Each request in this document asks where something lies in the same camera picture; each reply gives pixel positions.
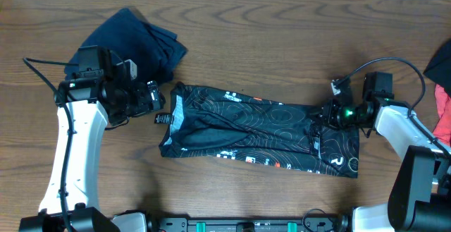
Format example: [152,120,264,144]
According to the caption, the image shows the black orange patterned sports jersey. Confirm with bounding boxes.
[154,83,359,178]

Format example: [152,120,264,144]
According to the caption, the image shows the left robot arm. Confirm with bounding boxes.
[19,46,165,231]

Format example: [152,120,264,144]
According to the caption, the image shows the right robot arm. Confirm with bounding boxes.
[319,72,450,231]

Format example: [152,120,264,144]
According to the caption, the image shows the folded dark blue garment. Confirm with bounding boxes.
[81,8,187,85]

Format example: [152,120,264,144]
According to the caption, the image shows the red cloth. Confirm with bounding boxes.
[433,85,451,146]

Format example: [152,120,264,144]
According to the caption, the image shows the black fabric at right edge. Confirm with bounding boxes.
[424,39,451,95]

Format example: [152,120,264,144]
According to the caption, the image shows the black aluminium mounting rail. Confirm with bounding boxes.
[112,210,353,232]

